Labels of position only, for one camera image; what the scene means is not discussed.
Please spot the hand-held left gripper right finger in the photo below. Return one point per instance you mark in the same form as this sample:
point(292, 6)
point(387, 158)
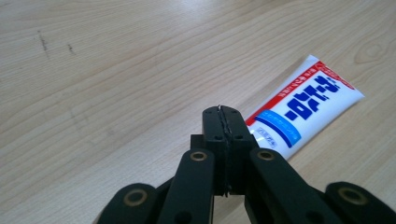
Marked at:
point(238, 137)

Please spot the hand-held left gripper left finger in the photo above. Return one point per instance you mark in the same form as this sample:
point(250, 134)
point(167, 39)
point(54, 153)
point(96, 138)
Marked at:
point(213, 130)

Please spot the white toothpaste tube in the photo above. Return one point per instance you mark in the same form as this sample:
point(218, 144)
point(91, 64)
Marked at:
point(311, 102)

